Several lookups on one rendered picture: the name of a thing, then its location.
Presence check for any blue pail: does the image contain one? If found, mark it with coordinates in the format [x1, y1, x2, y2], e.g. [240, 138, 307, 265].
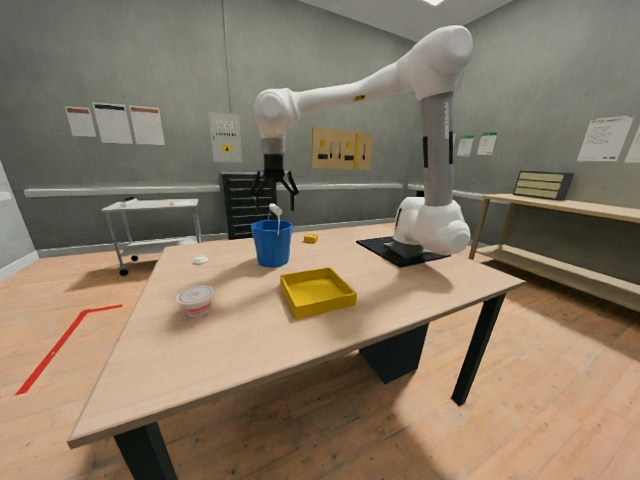
[251, 204, 293, 268]

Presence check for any yellow shallow tray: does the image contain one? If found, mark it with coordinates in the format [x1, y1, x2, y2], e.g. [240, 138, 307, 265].
[280, 267, 357, 320]

